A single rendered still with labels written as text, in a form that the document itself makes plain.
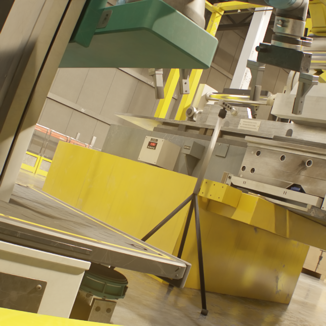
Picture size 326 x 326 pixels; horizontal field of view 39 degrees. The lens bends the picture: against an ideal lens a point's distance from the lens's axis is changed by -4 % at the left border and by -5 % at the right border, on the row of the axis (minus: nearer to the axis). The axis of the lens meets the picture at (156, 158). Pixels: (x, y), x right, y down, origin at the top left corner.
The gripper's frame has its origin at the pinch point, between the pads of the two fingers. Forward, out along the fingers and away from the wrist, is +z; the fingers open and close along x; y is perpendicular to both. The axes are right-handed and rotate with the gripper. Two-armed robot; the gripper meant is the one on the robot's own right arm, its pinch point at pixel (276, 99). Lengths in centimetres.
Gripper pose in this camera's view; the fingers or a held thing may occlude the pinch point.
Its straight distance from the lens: 120.9
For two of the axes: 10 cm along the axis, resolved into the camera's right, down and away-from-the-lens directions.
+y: -7.4, 1.0, -6.6
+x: 6.5, 3.2, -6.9
